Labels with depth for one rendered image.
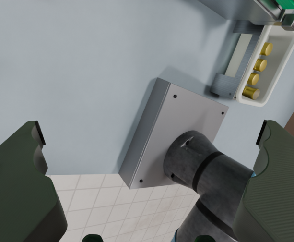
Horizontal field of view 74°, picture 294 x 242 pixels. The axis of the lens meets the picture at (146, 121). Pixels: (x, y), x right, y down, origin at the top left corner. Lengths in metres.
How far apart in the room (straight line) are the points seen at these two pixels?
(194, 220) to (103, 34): 0.40
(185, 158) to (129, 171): 0.14
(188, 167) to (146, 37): 0.30
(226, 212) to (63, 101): 0.37
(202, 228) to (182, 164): 0.14
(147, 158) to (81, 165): 0.15
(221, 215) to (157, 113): 0.24
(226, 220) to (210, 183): 0.07
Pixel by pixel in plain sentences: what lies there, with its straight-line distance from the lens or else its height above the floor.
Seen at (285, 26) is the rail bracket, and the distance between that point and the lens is 0.51.
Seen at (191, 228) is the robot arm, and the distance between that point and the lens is 0.46.
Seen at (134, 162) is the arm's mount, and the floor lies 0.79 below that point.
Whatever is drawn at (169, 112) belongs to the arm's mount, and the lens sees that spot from 0.44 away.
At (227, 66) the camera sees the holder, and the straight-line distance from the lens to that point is 0.59.
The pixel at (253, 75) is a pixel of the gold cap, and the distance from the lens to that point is 0.65.
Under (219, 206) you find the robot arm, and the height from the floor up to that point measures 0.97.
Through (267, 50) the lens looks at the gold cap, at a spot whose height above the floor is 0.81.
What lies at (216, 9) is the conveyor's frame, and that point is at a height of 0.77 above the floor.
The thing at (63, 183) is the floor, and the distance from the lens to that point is 1.50.
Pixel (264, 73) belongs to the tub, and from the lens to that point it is 0.72.
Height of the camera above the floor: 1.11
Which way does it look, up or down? 48 degrees down
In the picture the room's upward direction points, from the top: 127 degrees clockwise
